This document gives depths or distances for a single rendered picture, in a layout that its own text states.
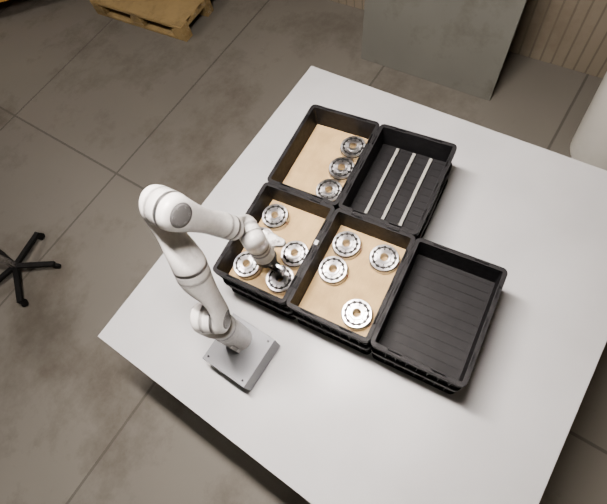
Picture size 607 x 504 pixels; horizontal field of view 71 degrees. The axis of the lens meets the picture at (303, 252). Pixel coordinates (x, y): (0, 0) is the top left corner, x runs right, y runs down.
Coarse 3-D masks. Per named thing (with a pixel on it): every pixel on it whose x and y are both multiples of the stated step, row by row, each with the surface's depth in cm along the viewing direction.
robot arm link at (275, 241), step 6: (270, 234) 139; (270, 240) 139; (276, 240) 138; (282, 240) 138; (270, 246) 135; (276, 246) 139; (282, 246) 139; (270, 252) 135; (258, 258) 134; (264, 258) 134; (270, 258) 136; (264, 264) 138
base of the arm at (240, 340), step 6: (234, 318) 138; (240, 324) 142; (240, 330) 140; (246, 330) 147; (234, 336) 137; (240, 336) 141; (246, 336) 146; (222, 342) 138; (228, 342) 138; (234, 342) 141; (240, 342) 144; (246, 342) 148; (234, 348) 145; (240, 348) 148
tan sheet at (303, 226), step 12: (276, 216) 167; (300, 216) 165; (312, 216) 164; (288, 228) 164; (300, 228) 163; (312, 228) 162; (288, 240) 162; (300, 240) 161; (312, 240) 160; (276, 252) 161; (264, 276) 157; (264, 288) 155
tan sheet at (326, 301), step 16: (368, 240) 157; (368, 256) 154; (400, 256) 152; (352, 272) 152; (368, 272) 151; (320, 288) 152; (336, 288) 151; (352, 288) 150; (368, 288) 149; (384, 288) 148; (304, 304) 150; (320, 304) 150; (336, 304) 149; (336, 320) 146
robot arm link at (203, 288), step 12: (204, 276) 110; (192, 288) 110; (204, 288) 112; (216, 288) 118; (204, 300) 114; (216, 300) 118; (216, 312) 119; (228, 312) 126; (216, 324) 121; (228, 324) 126
